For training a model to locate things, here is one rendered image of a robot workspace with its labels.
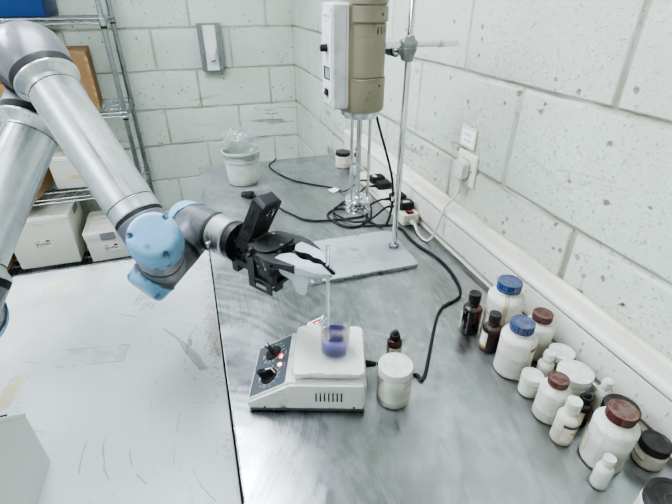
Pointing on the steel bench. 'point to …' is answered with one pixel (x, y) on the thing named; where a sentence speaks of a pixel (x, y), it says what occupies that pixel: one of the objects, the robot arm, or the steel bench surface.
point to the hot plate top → (305, 347)
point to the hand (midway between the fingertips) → (326, 267)
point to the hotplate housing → (313, 392)
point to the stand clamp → (406, 47)
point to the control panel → (272, 367)
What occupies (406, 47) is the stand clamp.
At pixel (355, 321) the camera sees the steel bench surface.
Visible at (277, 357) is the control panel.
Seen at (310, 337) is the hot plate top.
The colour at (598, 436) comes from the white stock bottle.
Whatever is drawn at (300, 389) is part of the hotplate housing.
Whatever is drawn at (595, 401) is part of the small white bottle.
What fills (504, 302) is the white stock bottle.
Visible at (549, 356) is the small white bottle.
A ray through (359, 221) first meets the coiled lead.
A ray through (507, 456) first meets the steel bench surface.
